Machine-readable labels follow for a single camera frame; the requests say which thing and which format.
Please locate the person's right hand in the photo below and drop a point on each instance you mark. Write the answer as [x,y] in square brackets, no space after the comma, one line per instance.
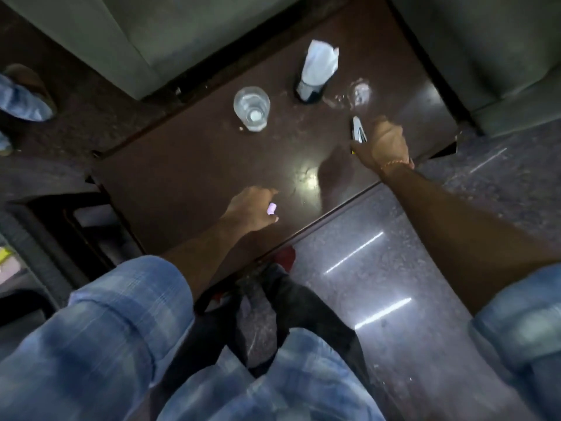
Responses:
[388,146]

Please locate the person's left hand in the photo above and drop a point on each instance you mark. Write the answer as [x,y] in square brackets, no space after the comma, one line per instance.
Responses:
[245,210]

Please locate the person's left thumb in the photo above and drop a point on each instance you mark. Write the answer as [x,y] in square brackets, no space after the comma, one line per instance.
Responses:
[268,219]

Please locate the person's right fingers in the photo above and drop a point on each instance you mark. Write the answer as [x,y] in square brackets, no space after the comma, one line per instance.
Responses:
[385,125]

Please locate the small white cap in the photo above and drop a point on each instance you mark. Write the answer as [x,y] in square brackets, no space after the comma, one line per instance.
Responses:
[272,209]

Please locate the silver metal tool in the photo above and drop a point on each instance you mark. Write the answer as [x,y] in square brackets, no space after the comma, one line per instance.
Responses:
[358,129]

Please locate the person's right forearm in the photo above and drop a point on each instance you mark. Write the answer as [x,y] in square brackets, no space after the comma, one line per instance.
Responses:
[460,232]

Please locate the person's left forearm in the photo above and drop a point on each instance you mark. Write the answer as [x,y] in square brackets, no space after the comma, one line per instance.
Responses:
[199,254]

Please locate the red shoe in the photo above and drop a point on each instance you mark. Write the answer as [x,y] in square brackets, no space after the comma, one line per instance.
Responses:
[287,258]

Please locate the black tissue holder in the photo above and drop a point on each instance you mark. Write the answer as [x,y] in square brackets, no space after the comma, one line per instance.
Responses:
[310,91]

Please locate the white paper tissue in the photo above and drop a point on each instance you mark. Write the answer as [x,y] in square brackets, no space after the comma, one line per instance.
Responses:
[320,63]

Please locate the black trousers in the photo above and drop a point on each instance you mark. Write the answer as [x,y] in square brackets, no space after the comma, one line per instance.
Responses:
[302,311]

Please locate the clear glass of water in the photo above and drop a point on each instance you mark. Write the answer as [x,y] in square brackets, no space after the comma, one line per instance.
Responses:
[251,108]

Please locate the grey sofa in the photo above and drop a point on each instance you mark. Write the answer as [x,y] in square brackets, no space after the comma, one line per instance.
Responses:
[495,52]
[144,34]

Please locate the blue plaid shirt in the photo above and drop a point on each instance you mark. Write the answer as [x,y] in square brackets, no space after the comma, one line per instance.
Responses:
[131,346]

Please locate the dark armchair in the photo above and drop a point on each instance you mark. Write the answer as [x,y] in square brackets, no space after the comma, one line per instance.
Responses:
[48,232]

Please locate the brown sandal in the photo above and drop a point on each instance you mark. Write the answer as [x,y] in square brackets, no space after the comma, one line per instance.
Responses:
[37,83]

